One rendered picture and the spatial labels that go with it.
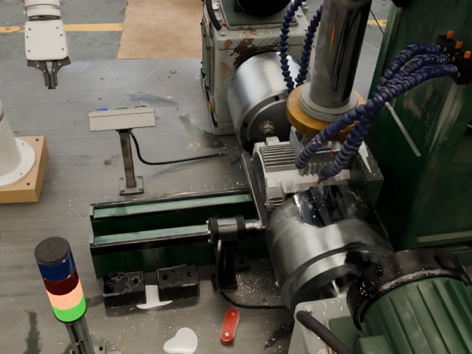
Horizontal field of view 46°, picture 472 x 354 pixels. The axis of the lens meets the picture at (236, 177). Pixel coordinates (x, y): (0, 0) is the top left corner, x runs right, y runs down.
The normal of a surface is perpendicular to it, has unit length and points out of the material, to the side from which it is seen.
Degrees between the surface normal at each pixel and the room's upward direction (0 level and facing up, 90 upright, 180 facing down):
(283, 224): 54
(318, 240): 28
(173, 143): 0
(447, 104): 90
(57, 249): 0
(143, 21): 0
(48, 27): 46
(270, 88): 21
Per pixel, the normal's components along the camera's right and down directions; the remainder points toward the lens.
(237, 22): 0.04, -0.71
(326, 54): -0.62, 0.53
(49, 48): 0.16, 0.06
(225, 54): 0.18, 0.70
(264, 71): -0.25, -0.65
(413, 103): -0.98, 0.10
